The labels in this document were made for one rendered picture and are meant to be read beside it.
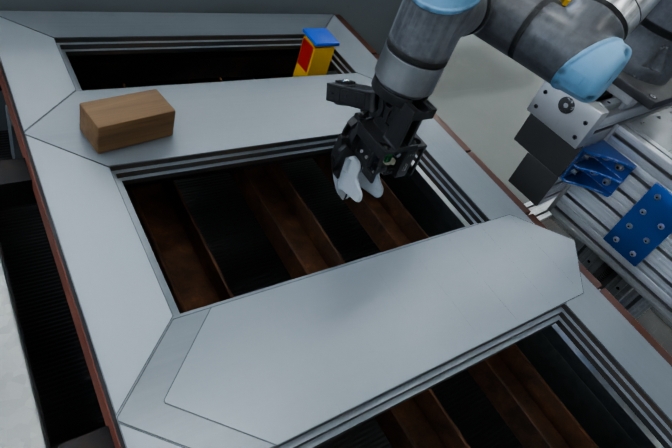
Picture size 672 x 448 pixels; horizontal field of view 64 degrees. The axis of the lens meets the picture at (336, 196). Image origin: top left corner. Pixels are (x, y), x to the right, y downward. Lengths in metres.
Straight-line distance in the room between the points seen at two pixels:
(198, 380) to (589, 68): 0.53
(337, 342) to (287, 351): 0.07
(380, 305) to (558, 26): 0.41
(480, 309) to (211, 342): 0.39
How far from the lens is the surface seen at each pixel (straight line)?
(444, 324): 0.78
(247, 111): 0.98
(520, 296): 0.89
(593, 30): 0.66
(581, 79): 0.65
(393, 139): 0.66
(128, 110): 0.85
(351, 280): 0.76
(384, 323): 0.74
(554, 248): 1.01
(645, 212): 1.30
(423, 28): 0.60
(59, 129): 0.89
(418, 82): 0.63
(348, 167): 0.74
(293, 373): 0.66
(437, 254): 0.86
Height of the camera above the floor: 1.41
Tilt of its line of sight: 41 degrees down
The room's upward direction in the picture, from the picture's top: 23 degrees clockwise
